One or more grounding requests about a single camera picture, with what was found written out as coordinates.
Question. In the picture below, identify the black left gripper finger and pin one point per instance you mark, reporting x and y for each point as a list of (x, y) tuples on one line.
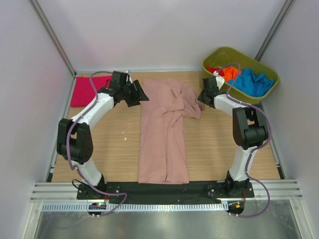
[(140, 93), (132, 101)]

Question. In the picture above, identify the blue t shirt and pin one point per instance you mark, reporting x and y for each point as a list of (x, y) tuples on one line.
[(253, 85)]

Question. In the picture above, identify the olive green plastic bin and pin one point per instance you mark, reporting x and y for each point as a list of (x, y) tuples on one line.
[(225, 55)]

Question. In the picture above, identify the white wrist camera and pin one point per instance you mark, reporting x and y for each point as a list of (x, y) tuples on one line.
[(219, 79), (129, 79)]

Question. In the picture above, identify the dusty pink t shirt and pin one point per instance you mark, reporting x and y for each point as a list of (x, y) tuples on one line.
[(162, 144)]

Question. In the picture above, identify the red t shirt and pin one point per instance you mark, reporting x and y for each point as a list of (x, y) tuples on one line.
[(213, 69)]

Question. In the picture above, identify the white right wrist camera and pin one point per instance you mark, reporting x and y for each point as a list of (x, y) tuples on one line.
[(219, 79)]

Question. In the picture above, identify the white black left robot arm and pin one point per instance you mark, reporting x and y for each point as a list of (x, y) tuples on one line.
[(74, 139)]

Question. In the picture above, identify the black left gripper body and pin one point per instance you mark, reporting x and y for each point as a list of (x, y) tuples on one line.
[(129, 90)]

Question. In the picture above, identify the folded magenta t shirt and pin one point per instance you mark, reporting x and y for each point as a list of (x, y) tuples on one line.
[(83, 92)]

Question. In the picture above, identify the white slotted cable duct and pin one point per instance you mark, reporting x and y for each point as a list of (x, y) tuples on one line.
[(100, 207)]

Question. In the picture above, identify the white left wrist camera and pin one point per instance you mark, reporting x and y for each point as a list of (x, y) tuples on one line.
[(129, 79)]

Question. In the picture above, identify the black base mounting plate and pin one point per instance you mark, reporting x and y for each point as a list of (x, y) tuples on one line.
[(193, 193)]

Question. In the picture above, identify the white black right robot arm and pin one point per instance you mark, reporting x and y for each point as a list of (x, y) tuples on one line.
[(249, 128)]

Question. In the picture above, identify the orange t shirt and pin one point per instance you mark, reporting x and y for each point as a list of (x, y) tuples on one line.
[(229, 73)]

